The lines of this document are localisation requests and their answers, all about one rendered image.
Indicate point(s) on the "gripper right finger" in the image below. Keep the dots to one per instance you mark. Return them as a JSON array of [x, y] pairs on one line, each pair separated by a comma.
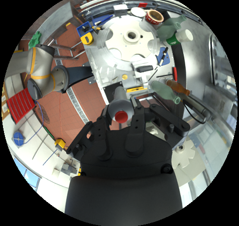
[[136, 128]]

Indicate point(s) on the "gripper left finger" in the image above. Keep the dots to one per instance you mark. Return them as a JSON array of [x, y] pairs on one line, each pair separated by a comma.
[[100, 136]]

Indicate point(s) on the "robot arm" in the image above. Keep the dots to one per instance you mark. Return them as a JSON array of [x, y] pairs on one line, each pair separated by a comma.
[[41, 65]]

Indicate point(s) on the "white pin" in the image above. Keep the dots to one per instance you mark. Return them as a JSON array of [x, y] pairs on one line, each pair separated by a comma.
[[153, 131]]

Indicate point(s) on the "grey plunger with red cap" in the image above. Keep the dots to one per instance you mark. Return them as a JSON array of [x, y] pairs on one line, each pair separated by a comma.
[[119, 106]]

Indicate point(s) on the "large white starwheel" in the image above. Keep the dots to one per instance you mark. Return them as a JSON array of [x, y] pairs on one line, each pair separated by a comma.
[[186, 153]]

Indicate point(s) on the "cream stand plate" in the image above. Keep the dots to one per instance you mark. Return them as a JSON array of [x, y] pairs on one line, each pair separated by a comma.
[[194, 169]]

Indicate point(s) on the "silver labeller deck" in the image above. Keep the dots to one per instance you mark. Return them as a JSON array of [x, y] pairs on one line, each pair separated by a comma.
[[97, 61]]

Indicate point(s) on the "yellow spirit level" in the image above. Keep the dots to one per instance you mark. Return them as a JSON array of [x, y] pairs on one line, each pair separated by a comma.
[[134, 90]]

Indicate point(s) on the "long floor drain grate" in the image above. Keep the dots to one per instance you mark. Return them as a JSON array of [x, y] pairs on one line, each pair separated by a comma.
[[76, 104]]

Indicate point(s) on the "yellow box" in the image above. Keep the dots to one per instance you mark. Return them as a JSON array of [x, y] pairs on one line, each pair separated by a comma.
[[60, 144]]

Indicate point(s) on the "green glass bottle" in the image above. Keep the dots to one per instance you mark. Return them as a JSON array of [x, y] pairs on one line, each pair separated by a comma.
[[166, 29], [164, 91]]

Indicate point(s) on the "brass disc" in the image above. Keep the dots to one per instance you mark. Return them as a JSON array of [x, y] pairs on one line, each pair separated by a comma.
[[125, 77]]

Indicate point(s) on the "black hex key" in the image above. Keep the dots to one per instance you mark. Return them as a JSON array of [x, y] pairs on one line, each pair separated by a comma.
[[153, 73]]

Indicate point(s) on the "amber glass bottle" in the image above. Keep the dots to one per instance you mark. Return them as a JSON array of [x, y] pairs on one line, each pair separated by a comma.
[[177, 86]]

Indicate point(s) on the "round floor drain cover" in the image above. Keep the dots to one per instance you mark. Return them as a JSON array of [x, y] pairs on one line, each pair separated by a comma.
[[43, 114]]

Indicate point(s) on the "black marker pen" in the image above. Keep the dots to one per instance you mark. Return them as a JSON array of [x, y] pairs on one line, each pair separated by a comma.
[[163, 56]]

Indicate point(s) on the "window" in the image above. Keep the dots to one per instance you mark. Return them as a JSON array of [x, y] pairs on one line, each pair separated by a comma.
[[28, 173]]

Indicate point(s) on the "red crate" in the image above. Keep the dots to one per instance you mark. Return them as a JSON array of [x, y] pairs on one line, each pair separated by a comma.
[[20, 106]]

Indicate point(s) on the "large stainless machine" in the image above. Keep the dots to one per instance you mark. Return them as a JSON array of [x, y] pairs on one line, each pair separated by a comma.
[[209, 65]]

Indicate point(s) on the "yellow tape measure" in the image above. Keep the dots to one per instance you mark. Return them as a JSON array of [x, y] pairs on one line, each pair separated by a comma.
[[87, 39]]

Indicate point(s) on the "white bottle with green label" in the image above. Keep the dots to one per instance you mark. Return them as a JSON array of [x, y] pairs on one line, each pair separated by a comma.
[[182, 37]]

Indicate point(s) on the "cork notice board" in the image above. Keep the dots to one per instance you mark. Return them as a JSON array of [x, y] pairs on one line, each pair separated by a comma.
[[4, 100]]

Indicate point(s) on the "blue tray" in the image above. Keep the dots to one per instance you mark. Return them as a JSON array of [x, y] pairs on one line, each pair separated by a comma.
[[80, 30]]

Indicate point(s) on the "black knob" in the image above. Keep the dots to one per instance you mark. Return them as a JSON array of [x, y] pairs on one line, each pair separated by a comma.
[[85, 28]]

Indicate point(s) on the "red tape roll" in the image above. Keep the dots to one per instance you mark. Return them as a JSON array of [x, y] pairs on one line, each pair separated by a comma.
[[150, 17]]

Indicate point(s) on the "green star knob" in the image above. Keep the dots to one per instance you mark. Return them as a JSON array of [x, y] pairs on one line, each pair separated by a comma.
[[35, 39]]

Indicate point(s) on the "white round tin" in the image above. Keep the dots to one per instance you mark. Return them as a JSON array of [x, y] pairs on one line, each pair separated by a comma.
[[137, 12]]

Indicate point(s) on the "grey box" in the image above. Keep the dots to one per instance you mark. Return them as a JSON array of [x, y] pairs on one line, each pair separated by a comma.
[[119, 7]]

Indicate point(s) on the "red card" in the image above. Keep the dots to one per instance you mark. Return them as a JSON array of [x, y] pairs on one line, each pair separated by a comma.
[[143, 5]]

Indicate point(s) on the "grey cabinet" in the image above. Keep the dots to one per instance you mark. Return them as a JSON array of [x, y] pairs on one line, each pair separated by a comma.
[[56, 20]]

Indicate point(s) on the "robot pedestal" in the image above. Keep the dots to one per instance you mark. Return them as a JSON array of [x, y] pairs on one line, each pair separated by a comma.
[[78, 74]]

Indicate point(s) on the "metal frame stand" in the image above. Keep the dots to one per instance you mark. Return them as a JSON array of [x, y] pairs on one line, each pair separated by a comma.
[[63, 47]]

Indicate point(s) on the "grey conveyor guide rail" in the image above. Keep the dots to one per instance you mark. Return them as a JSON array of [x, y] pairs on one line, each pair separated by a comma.
[[168, 7]]

